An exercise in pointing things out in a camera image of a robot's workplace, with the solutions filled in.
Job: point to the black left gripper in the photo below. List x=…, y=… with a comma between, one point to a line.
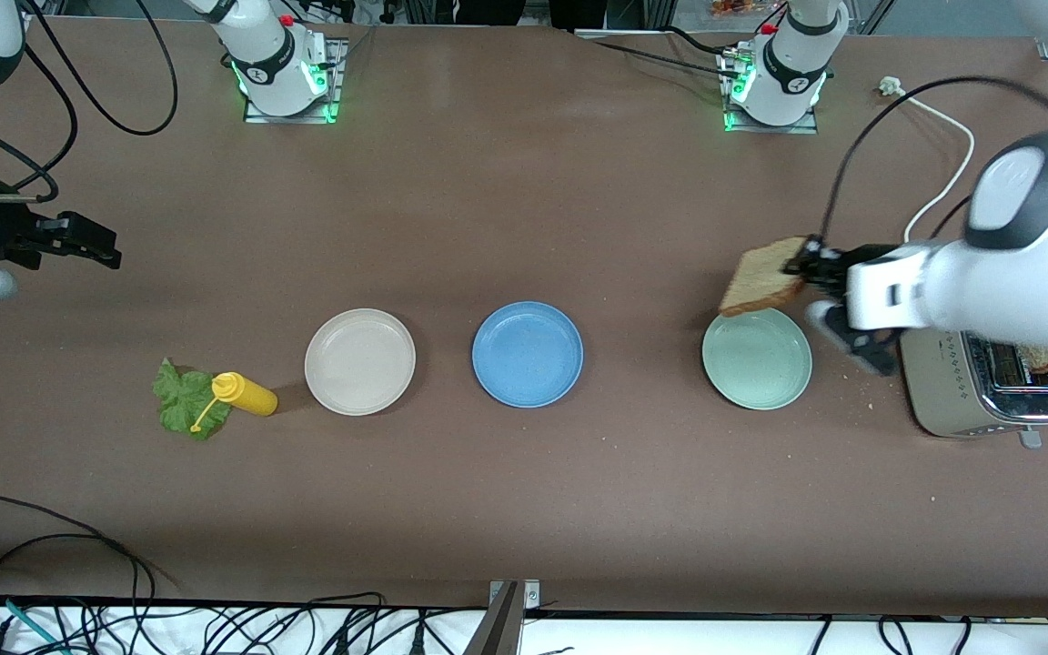
x=826, y=268

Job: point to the brown bread slice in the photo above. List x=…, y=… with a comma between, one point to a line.
x=756, y=282
x=1047, y=357

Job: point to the green lettuce leaf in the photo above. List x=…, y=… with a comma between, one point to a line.
x=178, y=400

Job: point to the yellow mustard squeeze bottle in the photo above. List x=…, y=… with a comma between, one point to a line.
x=251, y=396

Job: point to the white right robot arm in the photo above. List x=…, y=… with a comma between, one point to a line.
x=269, y=64

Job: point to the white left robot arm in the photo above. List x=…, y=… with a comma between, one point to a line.
x=1033, y=273

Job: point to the pale green round plate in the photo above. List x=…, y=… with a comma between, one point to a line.
x=757, y=364

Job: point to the blue round plate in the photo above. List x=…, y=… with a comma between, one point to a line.
x=528, y=355

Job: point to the beige round plate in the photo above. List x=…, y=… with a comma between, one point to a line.
x=360, y=362

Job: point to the silver two-slot toaster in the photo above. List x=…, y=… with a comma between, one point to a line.
x=952, y=391

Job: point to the orange food packet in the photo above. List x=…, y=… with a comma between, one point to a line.
x=742, y=7

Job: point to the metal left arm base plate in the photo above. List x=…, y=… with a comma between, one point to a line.
x=801, y=128

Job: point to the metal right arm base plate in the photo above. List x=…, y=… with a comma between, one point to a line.
x=338, y=91

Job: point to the metal table edge bracket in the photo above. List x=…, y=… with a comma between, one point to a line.
x=497, y=632

